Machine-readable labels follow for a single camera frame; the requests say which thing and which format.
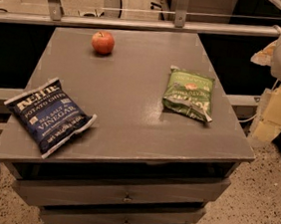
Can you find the blue potato chip bag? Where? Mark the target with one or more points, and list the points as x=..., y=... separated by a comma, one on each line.
x=50, y=116

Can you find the green potato chip bag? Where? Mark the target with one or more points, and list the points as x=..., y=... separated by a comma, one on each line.
x=189, y=93

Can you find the grey drawer cabinet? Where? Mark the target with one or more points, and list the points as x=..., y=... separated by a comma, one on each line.
x=134, y=136

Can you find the red apple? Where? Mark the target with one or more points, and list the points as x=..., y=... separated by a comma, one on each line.
x=103, y=42

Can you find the middle grey drawer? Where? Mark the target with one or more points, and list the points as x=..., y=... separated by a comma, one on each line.
x=153, y=215

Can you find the grey drawer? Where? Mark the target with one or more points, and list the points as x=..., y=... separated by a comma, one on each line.
x=153, y=215
x=110, y=192

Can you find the top grey drawer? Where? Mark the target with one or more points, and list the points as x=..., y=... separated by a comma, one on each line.
x=110, y=192

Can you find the metal railing frame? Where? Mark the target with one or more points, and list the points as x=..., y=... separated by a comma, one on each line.
x=253, y=17

